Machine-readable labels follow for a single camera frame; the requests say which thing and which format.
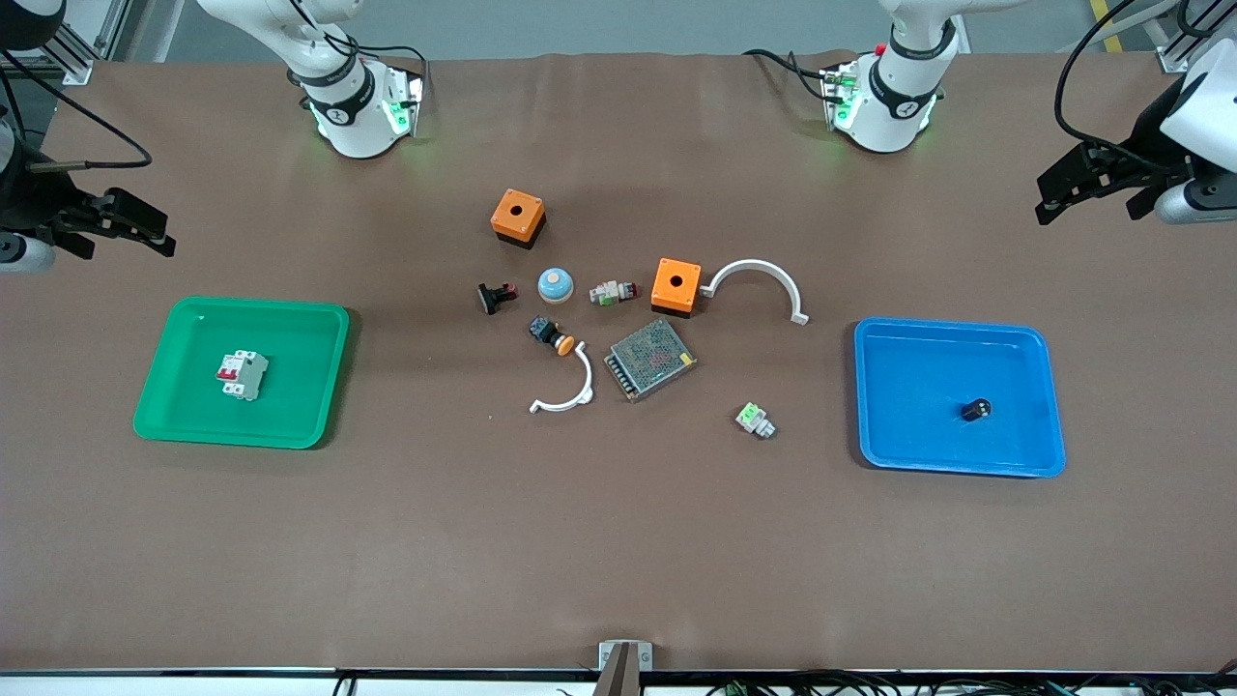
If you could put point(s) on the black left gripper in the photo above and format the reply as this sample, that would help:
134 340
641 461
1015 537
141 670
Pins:
1152 126

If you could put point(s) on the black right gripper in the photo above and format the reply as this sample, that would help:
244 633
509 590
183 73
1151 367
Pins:
27 198

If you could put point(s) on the white red circuit breaker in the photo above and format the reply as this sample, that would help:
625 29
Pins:
246 375

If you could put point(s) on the black cylindrical capacitor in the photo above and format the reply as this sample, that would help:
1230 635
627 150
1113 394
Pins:
976 410

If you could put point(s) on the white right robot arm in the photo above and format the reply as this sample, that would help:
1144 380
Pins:
353 126

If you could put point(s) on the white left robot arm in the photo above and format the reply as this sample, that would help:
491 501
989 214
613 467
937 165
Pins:
884 121

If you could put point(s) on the green plastic tray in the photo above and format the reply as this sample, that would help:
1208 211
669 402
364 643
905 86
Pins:
290 387

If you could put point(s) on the blue plastic tray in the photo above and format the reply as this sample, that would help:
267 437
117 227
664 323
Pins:
918 396

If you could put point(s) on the orange black button box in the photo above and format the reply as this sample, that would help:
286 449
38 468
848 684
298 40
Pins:
676 283
517 215

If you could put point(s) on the green white terminal connector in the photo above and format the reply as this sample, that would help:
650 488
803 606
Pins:
754 420

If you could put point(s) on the blue dome button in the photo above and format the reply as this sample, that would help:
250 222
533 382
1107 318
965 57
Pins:
556 285

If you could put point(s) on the black orange push button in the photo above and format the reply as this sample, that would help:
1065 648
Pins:
549 334

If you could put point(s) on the metal mesh power supply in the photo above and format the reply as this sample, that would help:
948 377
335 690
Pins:
649 358

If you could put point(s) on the white green red indicator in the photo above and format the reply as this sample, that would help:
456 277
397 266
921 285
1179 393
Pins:
612 291

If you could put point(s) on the brown table mat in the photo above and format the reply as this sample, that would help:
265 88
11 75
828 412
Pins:
618 541

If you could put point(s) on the aluminium frame profile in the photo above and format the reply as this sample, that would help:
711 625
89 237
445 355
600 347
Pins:
1174 48
87 43

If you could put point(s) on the large white curved bracket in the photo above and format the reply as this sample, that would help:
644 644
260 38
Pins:
763 268

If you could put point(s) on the black red switch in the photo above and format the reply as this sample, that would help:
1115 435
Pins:
496 296

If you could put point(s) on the small white curved bracket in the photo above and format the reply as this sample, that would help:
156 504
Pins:
583 387

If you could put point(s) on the metal table edge bracket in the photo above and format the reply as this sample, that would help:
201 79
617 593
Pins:
643 657

